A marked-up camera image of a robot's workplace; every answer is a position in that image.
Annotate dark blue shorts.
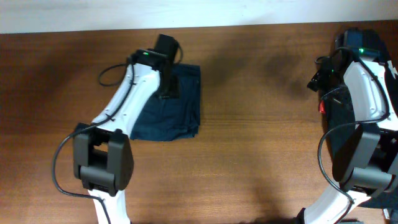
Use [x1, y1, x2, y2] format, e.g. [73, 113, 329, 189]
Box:
[130, 64, 201, 141]

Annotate black garment with white logo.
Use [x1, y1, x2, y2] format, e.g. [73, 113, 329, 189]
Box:
[318, 27, 398, 212]

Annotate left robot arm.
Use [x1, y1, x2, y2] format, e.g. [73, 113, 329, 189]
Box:
[73, 34, 182, 223]

